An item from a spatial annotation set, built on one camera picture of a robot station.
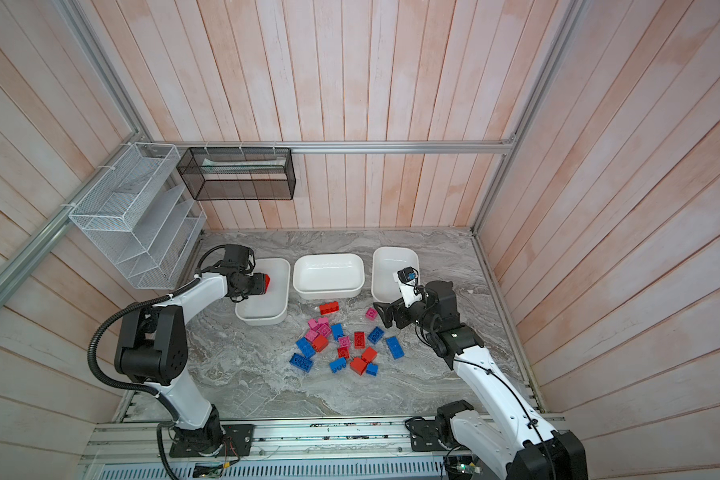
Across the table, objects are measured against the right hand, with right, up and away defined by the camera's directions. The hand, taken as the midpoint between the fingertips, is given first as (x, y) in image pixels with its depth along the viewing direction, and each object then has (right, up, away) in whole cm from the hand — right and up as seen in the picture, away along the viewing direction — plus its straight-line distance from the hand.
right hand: (390, 295), depth 80 cm
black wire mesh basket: (-51, +41, +25) cm, 70 cm away
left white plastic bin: (-37, -6, +18) cm, 42 cm away
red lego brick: (-40, +2, +21) cm, 46 cm away
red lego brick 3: (-5, -18, +6) cm, 20 cm away
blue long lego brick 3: (+2, -17, +8) cm, 18 cm away
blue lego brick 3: (-15, -12, +11) cm, 22 cm away
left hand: (-42, 0, +15) cm, 45 cm away
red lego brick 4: (-21, -16, +9) cm, 28 cm away
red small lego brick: (-13, -18, +7) cm, 23 cm away
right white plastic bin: (+2, +10, +27) cm, 28 cm away
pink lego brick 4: (-23, -11, +12) cm, 28 cm away
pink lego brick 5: (-19, -12, +12) cm, 26 cm away
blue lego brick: (-3, -14, +10) cm, 17 cm away
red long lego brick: (-18, -6, +15) cm, 25 cm away
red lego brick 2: (-8, -15, +10) cm, 20 cm away
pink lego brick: (-4, -8, +15) cm, 17 cm away
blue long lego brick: (-24, -17, +8) cm, 30 cm away
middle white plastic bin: (-19, +4, +27) cm, 33 cm away
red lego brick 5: (-9, -21, +5) cm, 23 cm away
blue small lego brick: (-5, -22, +3) cm, 22 cm away
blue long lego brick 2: (-25, -20, +5) cm, 33 cm away
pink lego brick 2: (-13, -15, +9) cm, 22 cm away
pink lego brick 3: (-23, -14, +10) cm, 29 cm away
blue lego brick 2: (-15, -21, +6) cm, 26 cm away
